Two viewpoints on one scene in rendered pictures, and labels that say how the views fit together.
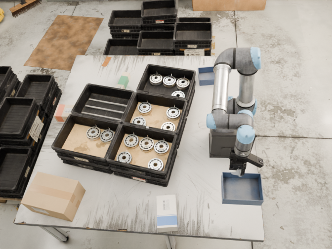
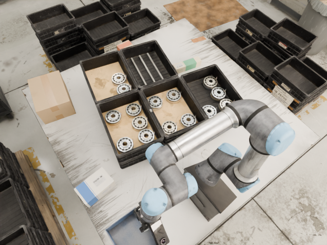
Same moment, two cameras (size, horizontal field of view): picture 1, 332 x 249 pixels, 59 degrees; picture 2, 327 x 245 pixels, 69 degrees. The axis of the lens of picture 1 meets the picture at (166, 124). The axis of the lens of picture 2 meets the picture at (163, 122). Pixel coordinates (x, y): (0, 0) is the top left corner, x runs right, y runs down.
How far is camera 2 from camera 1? 0.82 m
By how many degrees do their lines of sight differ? 21
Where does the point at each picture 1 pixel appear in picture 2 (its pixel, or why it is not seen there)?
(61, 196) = (49, 99)
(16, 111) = (113, 26)
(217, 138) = not seen: hidden behind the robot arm
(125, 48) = (235, 46)
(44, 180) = (54, 79)
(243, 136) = (144, 201)
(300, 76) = not seen: outside the picture
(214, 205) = not seen: hidden behind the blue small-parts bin
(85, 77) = (171, 38)
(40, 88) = (146, 25)
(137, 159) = (121, 126)
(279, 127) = (292, 225)
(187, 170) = (151, 174)
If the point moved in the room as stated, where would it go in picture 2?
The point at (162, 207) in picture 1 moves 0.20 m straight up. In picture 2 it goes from (94, 180) to (86, 168)
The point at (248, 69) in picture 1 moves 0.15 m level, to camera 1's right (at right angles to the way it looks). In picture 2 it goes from (258, 143) to (295, 171)
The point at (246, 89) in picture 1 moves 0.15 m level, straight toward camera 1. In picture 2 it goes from (247, 162) to (216, 175)
